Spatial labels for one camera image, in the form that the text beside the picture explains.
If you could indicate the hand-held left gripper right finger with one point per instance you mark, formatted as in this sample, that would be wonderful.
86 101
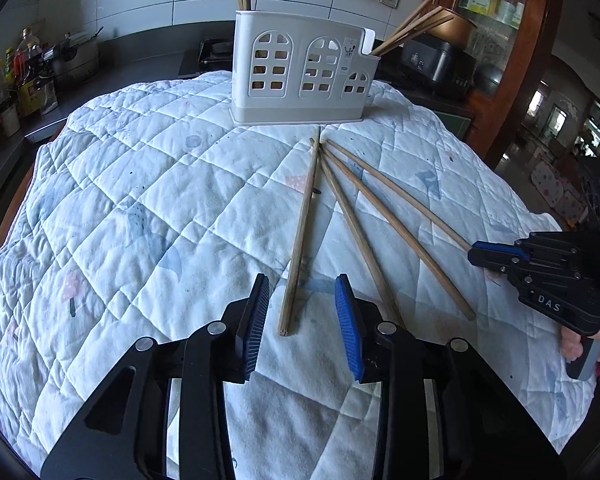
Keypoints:
347 330

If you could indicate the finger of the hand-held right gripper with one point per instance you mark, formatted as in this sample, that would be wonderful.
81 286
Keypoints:
560 249
555 290

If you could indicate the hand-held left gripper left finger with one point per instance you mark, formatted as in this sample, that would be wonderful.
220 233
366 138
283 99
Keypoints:
255 330

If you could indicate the white plastic chopstick holder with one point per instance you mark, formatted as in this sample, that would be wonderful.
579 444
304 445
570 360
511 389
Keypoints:
290 102

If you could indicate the person's right hand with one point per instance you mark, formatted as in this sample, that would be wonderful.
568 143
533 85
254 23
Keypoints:
572 347

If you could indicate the dotted playpen panel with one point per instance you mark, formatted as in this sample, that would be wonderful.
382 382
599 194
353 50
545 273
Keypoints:
552 190

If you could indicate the green base cabinet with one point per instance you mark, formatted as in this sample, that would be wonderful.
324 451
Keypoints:
462 125

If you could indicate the wooden glass-door cabinet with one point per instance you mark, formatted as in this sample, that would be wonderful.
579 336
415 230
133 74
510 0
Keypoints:
540 60

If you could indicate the white quilted blanket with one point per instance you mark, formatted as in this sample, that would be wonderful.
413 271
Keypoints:
130 210

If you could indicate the black rice cooker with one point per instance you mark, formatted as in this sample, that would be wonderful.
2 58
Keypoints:
437 72

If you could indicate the golden inner pot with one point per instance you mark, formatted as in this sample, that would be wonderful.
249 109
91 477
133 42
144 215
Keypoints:
462 30

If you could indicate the black gas stove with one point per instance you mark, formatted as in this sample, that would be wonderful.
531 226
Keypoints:
212 55

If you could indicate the glass seasoning jar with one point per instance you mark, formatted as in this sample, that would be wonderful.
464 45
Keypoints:
50 99

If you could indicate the metal cooking pot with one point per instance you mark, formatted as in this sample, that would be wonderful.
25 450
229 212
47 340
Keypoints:
80 60

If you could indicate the white seasoning bottle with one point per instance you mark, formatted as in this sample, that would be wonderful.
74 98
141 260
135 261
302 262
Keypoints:
9 117

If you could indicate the yellow-cap bottle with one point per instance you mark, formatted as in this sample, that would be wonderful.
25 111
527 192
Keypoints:
0 80

